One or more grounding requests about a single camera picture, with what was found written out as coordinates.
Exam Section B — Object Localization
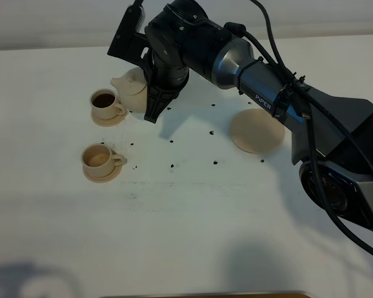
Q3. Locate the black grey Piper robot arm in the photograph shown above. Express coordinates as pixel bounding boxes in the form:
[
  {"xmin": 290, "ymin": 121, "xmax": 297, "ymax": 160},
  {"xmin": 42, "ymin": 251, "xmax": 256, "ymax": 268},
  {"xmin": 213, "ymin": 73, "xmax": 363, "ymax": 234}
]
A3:
[{"xmin": 144, "ymin": 1, "xmax": 373, "ymax": 232}]

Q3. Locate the near beige teacup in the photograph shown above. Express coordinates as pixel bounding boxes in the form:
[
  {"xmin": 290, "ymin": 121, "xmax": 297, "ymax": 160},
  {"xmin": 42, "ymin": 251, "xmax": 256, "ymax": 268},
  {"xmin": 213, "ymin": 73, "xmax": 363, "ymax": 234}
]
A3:
[{"xmin": 81, "ymin": 143, "xmax": 126, "ymax": 177}]

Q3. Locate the beige clay teapot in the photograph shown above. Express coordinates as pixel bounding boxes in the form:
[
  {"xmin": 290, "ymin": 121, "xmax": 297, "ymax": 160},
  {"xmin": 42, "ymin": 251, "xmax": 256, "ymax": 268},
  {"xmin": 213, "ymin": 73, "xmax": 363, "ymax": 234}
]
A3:
[{"xmin": 110, "ymin": 67, "xmax": 147, "ymax": 114}]

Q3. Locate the near beige cup saucer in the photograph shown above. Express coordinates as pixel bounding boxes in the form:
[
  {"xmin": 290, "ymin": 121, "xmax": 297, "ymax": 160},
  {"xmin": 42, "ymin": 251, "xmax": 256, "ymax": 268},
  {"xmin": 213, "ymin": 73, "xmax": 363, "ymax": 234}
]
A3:
[{"xmin": 83, "ymin": 166, "xmax": 122, "ymax": 183}]

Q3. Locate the far beige cup saucer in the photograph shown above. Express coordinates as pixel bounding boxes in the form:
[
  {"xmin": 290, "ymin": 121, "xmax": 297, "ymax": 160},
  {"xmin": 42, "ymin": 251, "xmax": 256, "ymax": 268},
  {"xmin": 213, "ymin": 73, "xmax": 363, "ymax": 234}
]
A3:
[{"xmin": 91, "ymin": 111, "xmax": 128, "ymax": 127}]

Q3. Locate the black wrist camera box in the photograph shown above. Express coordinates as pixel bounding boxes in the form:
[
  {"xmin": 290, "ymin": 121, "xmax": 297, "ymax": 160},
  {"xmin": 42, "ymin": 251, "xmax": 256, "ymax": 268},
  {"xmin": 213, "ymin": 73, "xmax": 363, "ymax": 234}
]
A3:
[{"xmin": 107, "ymin": 0, "xmax": 150, "ymax": 68}]

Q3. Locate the beige teapot saucer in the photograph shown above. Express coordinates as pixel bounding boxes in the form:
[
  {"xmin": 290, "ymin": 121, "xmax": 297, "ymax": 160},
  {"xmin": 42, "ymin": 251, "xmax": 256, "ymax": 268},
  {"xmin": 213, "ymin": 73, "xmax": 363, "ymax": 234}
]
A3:
[{"xmin": 229, "ymin": 109, "xmax": 285, "ymax": 155}]

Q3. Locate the black camera cable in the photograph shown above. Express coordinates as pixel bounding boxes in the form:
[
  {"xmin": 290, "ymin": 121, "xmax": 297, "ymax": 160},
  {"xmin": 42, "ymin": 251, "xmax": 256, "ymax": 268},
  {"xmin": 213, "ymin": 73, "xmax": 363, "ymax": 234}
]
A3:
[{"xmin": 133, "ymin": 0, "xmax": 373, "ymax": 264}]

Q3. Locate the beige cup saucer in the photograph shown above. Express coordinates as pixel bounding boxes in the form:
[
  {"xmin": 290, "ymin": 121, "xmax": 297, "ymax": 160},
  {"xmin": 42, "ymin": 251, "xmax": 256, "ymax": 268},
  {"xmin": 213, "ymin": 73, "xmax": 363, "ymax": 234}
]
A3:
[
  {"xmin": 83, "ymin": 166, "xmax": 122, "ymax": 183},
  {"xmin": 91, "ymin": 111, "xmax": 128, "ymax": 127}
]

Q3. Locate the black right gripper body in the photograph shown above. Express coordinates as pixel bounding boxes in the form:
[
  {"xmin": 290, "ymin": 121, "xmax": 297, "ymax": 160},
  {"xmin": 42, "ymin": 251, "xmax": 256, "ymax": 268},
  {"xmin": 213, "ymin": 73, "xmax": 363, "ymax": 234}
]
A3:
[{"xmin": 145, "ymin": 1, "xmax": 236, "ymax": 89}]

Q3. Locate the beige teacup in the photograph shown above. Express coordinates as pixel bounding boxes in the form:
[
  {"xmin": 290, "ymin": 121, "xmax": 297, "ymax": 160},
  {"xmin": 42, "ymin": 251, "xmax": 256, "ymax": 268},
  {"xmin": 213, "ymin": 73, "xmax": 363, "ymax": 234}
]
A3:
[
  {"xmin": 90, "ymin": 89, "xmax": 127, "ymax": 120},
  {"xmin": 81, "ymin": 143, "xmax": 126, "ymax": 177}
]

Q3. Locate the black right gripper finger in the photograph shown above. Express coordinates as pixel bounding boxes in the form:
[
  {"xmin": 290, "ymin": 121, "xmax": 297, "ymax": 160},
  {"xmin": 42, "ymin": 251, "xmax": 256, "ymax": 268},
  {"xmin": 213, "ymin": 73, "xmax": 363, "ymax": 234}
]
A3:
[{"xmin": 144, "ymin": 84, "xmax": 178, "ymax": 123}]

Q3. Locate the far beige teacup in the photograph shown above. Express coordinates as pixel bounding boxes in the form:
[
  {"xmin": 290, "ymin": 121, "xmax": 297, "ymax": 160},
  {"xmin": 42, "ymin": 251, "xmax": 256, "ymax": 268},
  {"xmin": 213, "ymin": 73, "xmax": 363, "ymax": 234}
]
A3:
[{"xmin": 90, "ymin": 89, "xmax": 127, "ymax": 120}]

